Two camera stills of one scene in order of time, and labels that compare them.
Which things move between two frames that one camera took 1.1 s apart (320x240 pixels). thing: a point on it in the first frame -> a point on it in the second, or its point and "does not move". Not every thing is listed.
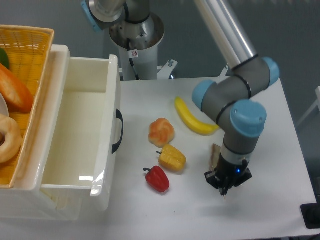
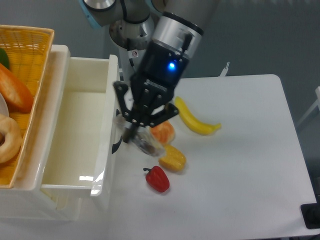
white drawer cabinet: [23, 200] does not move
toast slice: [214, 155] -> [142, 138]
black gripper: [227, 172] -> [158, 68]
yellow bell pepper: [172, 158] does not move
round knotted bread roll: [161, 132] does not move
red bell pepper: [157, 178] does not move
